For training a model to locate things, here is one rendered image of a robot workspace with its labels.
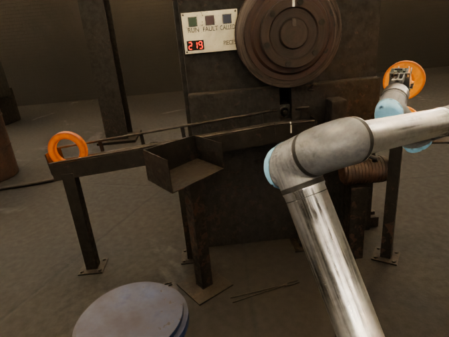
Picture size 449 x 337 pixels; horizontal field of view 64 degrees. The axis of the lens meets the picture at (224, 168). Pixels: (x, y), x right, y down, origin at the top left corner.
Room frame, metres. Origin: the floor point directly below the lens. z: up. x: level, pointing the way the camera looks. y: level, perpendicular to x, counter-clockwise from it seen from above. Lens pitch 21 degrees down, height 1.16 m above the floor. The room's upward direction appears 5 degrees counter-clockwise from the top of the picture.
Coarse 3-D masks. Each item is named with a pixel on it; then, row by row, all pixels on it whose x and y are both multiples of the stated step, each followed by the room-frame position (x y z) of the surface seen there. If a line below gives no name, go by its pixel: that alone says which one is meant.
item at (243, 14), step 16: (256, 0) 1.68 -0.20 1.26; (240, 16) 1.67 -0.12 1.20; (336, 16) 1.69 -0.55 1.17; (240, 32) 1.67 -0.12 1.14; (336, 32) 1.69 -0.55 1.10; (240, 48) 1.67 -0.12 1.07; (336, 48) 1.69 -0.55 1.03; (272, 80) 1.68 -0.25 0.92; (288, 80) 1.68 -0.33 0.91; (304, 80) 1.68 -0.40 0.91
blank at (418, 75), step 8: (400, 64) 1.46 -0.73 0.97; (408, 64) 1.44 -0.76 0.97; (416, 64) 1.43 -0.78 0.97; (416, 72) 1.43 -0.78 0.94; (424, 72) 1.43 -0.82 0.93; (384, 80) 1.49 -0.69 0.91; (416, 80) 1.42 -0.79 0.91; (424, 80) 1.41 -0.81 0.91; (384, 88) 1.49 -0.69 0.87; (416, 88) 1.42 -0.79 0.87
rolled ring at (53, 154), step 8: (56, 136) 1.67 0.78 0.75; (64, 136) 1.67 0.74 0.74; (72, 136) 1.67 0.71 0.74; (80, 136) 1.70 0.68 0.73; (48, 144) 1.67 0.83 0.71; (56, 144) 1.69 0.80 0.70; (80, 144) 1.67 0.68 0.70; (48, 152) 1.67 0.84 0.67; (56, 152) 1.69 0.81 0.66; (80, 152) 1.67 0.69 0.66; (56, 160) 1.67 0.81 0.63
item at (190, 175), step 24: (168, 144) 1.50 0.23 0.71; (192, 144) 1.57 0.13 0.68; (216, 144) 1.45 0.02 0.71; (168, 168) 1.26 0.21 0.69; (192, 168) 1.46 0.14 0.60; (216, 168) 1.43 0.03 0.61; (192, 192) 1.40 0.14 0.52; (192, 216) 1.40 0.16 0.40; (192, 240) 1.42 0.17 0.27; (192, 288) 1.41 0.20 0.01; (216, 288) 1.40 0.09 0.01
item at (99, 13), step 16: (80, 0) 4.17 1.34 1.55; (96, 0) 4.17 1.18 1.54; (96, 16) 4.17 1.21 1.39; (96, 32) 4.17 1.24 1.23; (112, 32) 4.47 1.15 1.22; (96, 48) 4.17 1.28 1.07; (112, 48) 4.47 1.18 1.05; (96, 64) 4.17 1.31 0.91; (112, 64) 4.17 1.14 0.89; (96, 80) 4.17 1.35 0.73; (112, 80) 4.17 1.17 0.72; (112, 96) 4.17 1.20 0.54; (112, 112) 4.17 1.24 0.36; (128, 112) 4.47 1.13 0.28; (112, 128) 4.17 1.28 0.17; (128, 128) 4.47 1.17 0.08
